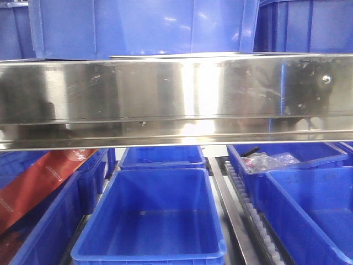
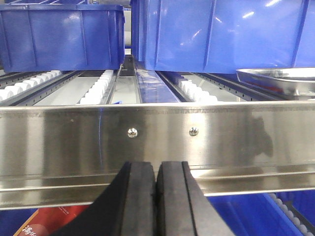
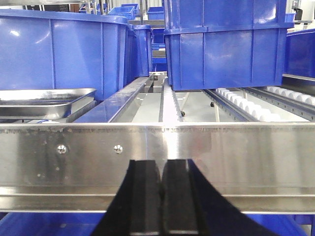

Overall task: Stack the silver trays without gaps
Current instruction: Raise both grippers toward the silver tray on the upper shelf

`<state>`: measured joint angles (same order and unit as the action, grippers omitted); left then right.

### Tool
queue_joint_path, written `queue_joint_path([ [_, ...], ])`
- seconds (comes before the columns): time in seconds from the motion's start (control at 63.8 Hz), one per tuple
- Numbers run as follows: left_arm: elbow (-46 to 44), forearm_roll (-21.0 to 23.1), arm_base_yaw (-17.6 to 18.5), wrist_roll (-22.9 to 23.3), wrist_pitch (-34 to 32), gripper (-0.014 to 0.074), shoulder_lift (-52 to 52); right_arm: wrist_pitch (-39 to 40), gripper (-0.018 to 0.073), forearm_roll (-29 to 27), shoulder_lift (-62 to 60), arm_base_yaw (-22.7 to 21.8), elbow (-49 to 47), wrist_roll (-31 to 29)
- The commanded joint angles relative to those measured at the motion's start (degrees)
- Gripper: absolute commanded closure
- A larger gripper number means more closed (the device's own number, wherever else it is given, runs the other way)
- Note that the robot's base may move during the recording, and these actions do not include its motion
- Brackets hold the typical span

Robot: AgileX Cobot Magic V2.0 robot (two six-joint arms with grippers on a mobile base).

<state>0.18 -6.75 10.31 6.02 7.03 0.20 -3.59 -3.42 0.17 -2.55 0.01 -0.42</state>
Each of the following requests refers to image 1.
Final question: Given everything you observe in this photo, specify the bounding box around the blue bin rear centre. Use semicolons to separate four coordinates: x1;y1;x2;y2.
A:
118;145;206;170

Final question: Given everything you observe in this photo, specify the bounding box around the red cardboard box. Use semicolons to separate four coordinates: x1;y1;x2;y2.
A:
1;149;98;234

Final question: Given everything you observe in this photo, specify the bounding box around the black tool handle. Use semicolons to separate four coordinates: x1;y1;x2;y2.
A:
242;147;260;157

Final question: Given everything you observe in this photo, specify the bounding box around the blue bin rear right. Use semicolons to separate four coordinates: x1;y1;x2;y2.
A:
227;142;348;212

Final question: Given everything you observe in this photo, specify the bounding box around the blue crate upper left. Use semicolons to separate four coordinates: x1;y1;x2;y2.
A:
1;1;35;60

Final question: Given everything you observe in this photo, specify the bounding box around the blue bin far right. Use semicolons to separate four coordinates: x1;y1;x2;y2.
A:
337;141;353;166

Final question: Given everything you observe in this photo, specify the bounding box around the stainless steel shelf rail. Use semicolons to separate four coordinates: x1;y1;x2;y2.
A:
1;53;352;151

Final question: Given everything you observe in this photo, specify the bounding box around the clear plastic bag of parts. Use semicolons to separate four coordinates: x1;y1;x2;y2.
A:
241;152;299;173

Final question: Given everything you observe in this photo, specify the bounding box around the blue bin front centre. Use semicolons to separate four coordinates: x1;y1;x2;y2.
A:
71;168;226;264

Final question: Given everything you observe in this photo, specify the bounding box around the blue bin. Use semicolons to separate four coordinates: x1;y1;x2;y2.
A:
264;167;352;264
227;142;348;212
118;145;206;170
1;173;83;264
71;168;226;264
337;141;353;166
1;149;109;214

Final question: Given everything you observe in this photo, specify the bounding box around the metal roller track rail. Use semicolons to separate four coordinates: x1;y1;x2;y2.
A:
207;157;294;264

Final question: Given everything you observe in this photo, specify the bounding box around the blue bin front left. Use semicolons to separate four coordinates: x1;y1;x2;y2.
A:
1;173;83;264

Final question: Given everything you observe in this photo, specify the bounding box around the blue bin rear left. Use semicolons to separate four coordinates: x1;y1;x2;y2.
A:
1;149;109;214

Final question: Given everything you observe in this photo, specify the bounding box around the large blue crate centre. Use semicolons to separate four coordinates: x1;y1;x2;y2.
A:
28;1;259;60

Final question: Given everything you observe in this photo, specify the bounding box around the blue bin front right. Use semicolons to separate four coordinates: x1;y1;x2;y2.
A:
264;167;352;264

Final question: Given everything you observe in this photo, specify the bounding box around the blue crate upper right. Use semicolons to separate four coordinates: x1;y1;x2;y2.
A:
254;1;352;53

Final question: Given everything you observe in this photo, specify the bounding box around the silver metal tray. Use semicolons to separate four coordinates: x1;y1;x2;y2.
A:
109;51;264;60

